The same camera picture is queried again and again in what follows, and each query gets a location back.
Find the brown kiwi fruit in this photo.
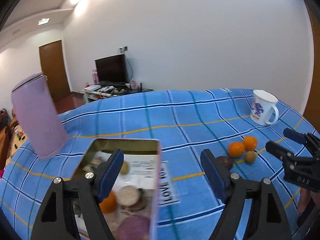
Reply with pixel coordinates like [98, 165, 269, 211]
[244, 151, 257, 164]

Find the small orange tangerine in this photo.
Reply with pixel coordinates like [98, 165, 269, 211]
[242, 136, 258, 151]

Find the orange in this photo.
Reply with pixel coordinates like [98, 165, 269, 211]
[99, 191, 118, 213]

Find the dark brown passion fruit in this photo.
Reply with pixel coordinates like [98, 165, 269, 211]
[217, 156, 234, 170]

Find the right human hand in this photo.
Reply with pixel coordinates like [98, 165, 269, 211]
[297, 188, 311, 216]

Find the white floral mug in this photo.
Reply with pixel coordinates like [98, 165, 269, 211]
[250, 89, 279, 126]

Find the pink metal tin box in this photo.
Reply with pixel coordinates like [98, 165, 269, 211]
[73, 138, 161, 239]

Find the green kiwi in tin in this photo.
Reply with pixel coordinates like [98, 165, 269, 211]
[120, 161, 130, 175]

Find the purple electric kettle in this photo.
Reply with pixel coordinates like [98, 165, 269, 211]
[11, 72, 67, 158]

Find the printed paper in tin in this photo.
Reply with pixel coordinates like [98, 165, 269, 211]
[82, 151, 160, 190]

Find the blue plaid tablecloth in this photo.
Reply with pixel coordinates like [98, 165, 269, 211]
[1, 89, 317, 239]

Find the tv stand with clutter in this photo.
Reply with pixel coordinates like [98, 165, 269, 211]
[82, 81, 153, 103]

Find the brown wooden door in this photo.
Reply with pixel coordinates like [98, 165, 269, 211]
[39, 40, 71, 102]

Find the black television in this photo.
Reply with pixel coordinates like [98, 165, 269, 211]
[95, 54, 129, 83]

